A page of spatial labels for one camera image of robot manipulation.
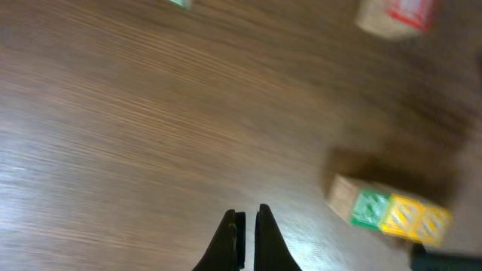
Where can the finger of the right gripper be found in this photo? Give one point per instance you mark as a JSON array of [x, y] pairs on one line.
[[421, 260]]

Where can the yellow block edge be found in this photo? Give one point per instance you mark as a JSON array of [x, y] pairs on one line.
[[400, 216]]

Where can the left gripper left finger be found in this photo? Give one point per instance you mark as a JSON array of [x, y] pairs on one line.
[[227, 249]]

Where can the green block R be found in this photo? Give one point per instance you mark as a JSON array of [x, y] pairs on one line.
[[359, 203]]

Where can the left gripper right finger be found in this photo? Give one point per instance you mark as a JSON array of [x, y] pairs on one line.
[[271, 251]]

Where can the red block 3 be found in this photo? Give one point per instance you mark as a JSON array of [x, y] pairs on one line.
[[395, 19]]

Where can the wooden block blue side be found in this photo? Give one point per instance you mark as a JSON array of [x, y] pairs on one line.
[[186, 4]]

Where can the yellow block S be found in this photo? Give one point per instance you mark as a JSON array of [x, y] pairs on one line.
[[431, 226]]

